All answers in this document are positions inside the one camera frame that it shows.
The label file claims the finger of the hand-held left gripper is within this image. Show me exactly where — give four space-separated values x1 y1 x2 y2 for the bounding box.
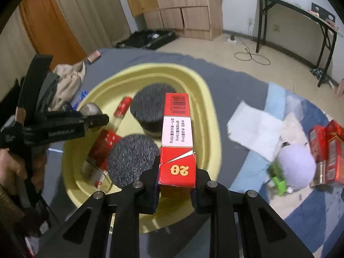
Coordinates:
82 114 110 131

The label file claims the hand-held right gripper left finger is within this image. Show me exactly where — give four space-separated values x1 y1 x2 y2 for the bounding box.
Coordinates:
35 155 161 258

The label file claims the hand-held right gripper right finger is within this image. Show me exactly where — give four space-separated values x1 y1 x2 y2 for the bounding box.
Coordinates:
191 167 309 258

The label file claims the round dark sponge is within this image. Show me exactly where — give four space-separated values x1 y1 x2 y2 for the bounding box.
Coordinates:
130 84 178 138
107 134 161 189

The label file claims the tall red white carton box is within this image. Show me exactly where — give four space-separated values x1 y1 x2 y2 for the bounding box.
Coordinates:
158 93 197 192

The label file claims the green plastic clip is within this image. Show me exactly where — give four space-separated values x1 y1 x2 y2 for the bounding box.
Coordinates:
266 163 288 197

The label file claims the yellow plastic basin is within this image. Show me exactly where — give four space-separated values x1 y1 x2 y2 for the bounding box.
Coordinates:
61 63 222 234

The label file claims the purple plush toy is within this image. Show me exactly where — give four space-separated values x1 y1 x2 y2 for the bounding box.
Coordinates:
277 143 317 191

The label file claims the person's left forearm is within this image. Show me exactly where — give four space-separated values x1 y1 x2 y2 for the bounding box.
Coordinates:
0 185 26 222

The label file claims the person's left hand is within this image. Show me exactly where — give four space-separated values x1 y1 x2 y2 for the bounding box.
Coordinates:
0 146 48 194

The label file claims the round clear jar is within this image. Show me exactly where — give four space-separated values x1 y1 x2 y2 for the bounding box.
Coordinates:
79 102 104 121

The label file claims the light blue plastic pack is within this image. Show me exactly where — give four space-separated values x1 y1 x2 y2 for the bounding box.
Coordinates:
72 90 89 105

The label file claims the small red cylinder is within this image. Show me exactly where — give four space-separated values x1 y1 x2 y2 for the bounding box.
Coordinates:
114 97 132 117

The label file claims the grey garment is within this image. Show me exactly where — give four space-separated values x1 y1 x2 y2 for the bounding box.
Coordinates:
35 71 63 113

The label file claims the beige garment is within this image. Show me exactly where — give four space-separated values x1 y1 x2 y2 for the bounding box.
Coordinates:
52 61 86 111

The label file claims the silver red cigarette pack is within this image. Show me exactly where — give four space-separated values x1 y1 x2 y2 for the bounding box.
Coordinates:
82 161 108 190

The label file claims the white cloth sheet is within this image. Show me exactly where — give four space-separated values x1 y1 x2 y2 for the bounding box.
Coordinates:
227 100 285 163

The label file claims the black bag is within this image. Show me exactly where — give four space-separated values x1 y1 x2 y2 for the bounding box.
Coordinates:
115 29 178 50

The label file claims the orange wooden door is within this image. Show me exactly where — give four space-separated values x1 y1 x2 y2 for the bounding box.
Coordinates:
19 0 87 63

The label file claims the beige curtain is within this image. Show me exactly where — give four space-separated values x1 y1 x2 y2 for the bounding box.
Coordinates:
51 0 131 47

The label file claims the grey bedsheet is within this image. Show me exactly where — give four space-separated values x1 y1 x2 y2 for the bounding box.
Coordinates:
40 48 270 221

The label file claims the wooden wardrobe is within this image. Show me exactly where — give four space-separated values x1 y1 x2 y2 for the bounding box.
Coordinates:
120 0 223 41

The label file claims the black folding table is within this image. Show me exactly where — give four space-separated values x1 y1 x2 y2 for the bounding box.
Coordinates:
247 0 343 88

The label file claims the black panel with holes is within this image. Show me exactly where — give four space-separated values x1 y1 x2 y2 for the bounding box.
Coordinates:
311 2 336 23

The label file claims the black cable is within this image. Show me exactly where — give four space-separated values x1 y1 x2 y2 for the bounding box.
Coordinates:
234 36 271 65

